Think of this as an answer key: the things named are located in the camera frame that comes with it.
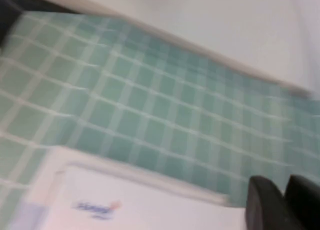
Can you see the green checked tablecloth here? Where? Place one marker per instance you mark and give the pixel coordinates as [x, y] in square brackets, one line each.
[150, 102]

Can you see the logistics brochure red white cover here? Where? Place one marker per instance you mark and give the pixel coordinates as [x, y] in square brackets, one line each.
[150, 210]

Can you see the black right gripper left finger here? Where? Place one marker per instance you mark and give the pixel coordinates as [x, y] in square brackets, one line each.
[267, 207]

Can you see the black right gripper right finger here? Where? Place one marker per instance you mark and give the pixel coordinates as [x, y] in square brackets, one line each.
[306, 202]

